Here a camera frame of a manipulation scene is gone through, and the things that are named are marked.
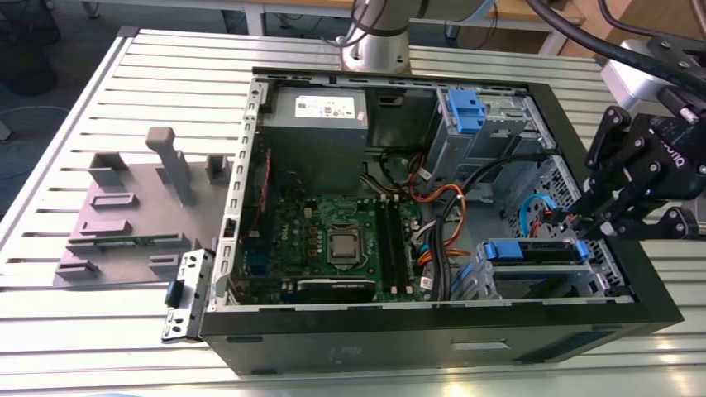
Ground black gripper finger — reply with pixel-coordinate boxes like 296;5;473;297
575;201;703;242
553;107;664;219

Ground power wire with black plug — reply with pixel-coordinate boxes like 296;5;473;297
541;208;580;227

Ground blue data wire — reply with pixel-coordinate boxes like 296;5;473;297
517;192;556;240

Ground hard disk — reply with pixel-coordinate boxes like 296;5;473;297
451;238;591;301

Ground silver disk bay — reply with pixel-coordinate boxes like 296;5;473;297
473;237;629;301

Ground silver drive cage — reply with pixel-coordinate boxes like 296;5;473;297
427;86;556;183

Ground wooden cabinet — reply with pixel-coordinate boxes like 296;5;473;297
561;0;706;111

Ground wooden top desk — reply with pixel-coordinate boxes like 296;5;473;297
241;0;587;57

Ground black RAM slot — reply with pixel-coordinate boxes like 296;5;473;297
388;194;413;295
376;194;398;295

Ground CPU socket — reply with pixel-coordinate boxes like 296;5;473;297
322;222;369;272

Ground silver CPU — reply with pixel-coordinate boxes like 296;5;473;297
329;235;360;261

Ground black PC case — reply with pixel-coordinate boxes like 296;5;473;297
194;65;684;377

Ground grey power supply unit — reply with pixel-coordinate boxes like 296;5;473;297
257;88;369;196

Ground black graphics card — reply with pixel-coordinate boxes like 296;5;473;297
280;277;376;305

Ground green motherboard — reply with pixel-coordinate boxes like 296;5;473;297
230;194;436;305

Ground grey parts rack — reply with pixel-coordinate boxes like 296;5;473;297
51;126;238;289

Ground black office chair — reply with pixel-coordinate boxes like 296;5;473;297
0;0;61;98

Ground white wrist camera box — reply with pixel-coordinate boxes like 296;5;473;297
599;39;671;109

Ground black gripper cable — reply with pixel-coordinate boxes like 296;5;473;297
525;0;706;94

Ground orange power wires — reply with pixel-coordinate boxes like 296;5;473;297
406;185;469;265

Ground black cable bundle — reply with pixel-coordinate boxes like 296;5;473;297
427;151;552;301

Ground yellow black supply wires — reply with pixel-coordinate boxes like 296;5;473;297
358;171;401;198

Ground thin red wire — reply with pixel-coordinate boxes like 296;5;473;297
246;147;276;240

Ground silver expansion slot bracket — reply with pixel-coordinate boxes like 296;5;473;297
160;247;214;344

